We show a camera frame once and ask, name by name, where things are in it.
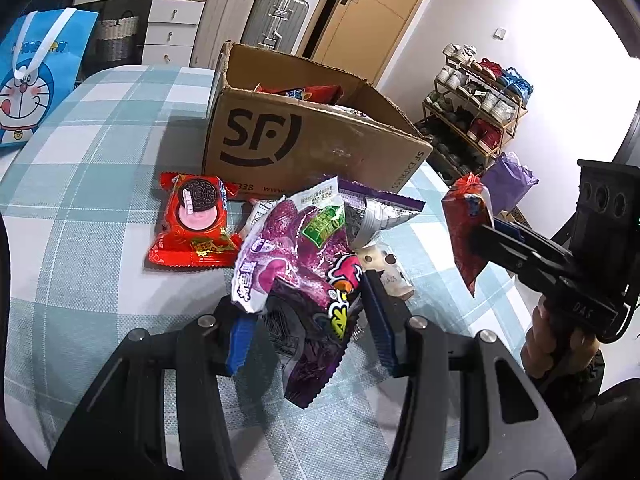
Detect purple bag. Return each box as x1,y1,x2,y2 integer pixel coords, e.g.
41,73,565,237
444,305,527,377
482,152,540,213

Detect white purple-edged snack packet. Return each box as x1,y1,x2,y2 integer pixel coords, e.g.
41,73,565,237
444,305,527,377
337,176,427,251

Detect rows of sneakers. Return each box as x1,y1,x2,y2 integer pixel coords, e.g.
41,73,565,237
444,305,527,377
417,42,533,173

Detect purple candy packet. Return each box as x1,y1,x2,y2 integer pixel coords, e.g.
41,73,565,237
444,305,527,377
231,176,368,411

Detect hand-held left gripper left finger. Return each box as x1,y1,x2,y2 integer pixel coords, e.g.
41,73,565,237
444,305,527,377
47,297,257,480

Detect beige suitcase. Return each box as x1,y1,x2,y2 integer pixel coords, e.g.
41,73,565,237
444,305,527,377
190,0,261,68

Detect shoe rack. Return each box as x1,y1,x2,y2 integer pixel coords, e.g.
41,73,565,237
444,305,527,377
415,42,533,176

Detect wooden door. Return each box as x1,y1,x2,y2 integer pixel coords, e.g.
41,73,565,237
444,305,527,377
310,0,446,91

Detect woven basket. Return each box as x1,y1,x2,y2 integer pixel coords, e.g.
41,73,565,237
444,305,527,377
95,12,140,63

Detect beige cake packet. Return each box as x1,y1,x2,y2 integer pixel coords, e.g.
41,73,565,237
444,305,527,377
360,242,415,301

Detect small brown cardboard box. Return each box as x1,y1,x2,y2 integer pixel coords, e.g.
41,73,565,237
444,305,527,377
495,208,532,228

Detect white drawer dresser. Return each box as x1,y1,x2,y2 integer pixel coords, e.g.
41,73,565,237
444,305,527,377
74,0,211,68

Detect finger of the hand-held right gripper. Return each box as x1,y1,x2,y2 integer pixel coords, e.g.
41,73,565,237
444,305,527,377
470,226,552,282
492,216,572,262

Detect silver suitcase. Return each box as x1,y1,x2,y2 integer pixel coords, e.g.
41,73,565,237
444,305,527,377
241,0,311,53

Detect person's right hand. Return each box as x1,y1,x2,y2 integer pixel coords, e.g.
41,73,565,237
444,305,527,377
520,304,603,380

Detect person's right forearm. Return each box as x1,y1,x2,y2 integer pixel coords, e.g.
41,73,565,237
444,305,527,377
535,350,640,480

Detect blue cartoon tote bag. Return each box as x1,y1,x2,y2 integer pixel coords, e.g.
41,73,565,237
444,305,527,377
0,7,99,148

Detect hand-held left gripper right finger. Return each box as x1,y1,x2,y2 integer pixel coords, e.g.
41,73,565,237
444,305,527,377
361,270,579,480

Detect large red white snack packet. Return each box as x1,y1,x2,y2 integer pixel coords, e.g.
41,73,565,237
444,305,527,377
441,172,495,298

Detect red cookie packet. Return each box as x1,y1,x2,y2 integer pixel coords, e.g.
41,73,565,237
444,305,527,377
145,171,241,273

